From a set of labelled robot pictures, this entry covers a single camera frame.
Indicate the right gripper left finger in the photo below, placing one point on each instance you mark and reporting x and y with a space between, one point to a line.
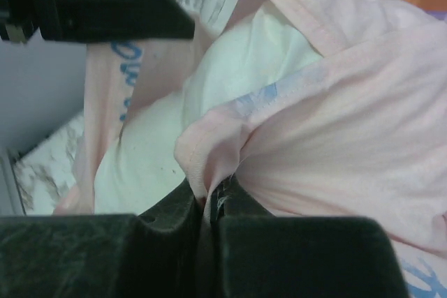
121 255

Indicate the pink purple printed pillowcase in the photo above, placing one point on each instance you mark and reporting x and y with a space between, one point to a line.
361 132

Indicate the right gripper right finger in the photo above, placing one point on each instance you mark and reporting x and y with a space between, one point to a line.
261 255

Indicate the white pillow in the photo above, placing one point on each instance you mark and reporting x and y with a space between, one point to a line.
139 169

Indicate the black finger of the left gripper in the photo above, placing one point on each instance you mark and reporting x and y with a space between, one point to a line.
94 21

